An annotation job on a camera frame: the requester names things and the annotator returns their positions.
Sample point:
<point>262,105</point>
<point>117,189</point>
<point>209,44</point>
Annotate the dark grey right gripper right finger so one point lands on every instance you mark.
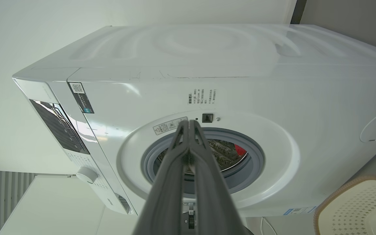
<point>209,189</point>

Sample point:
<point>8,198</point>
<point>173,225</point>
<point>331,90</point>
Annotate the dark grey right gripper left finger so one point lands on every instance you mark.
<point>170,182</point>

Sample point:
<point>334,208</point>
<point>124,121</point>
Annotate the red jersey garment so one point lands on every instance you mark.
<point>240,150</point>

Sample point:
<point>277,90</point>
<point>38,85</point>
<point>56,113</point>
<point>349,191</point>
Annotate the silver metal door hinge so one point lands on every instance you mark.
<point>191,217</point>

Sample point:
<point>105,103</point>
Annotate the stainless steel washing machine drum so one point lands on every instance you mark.
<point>224,153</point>

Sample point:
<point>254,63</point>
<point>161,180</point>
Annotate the white round control knob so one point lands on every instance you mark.
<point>86,174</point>

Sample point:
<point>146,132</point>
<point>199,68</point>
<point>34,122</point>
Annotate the cream perforated laundry basket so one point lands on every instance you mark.
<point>357,209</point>

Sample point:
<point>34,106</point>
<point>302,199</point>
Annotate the grey warning sticker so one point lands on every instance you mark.
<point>168,126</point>

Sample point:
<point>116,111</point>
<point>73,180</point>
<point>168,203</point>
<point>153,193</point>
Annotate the black door latch socket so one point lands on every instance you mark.
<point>207,117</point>

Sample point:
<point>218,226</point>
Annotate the printed text notice label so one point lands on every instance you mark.
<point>202,97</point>

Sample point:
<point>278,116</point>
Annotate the blue energy label sticker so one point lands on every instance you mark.
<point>299,211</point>

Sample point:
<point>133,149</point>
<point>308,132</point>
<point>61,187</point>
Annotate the white front-load washing machine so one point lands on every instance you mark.
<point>246,81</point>

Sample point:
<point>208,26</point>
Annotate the white cabinet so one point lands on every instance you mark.
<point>54,209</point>

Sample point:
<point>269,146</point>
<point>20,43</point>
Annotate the dark QR code label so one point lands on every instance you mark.
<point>82,98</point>

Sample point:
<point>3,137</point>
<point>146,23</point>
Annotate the black glossy control panel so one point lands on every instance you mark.
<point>60,127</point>

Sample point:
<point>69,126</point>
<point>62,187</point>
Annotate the grey slatted panel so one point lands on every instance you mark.
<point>2,202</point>

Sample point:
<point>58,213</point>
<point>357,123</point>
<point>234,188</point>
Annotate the black baseboard strip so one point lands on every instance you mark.
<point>298,11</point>

